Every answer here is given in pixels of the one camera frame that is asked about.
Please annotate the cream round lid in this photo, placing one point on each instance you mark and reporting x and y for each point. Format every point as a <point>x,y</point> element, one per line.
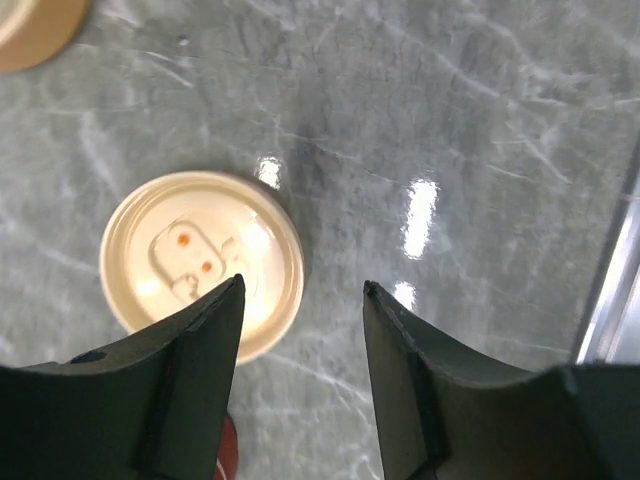
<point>177,237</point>

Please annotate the cream round container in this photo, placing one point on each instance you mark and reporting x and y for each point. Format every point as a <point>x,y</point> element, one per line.
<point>33,31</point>

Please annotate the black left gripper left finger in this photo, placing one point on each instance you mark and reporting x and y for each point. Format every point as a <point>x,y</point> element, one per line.
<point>149,406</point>

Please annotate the red round lid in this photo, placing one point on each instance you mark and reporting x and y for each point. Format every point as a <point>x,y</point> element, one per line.
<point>228,455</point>

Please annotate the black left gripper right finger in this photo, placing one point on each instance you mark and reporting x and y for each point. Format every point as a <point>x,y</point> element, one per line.
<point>446,411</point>

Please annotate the aluminium frame rail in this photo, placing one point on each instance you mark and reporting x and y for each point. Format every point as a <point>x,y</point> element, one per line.
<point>609,329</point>

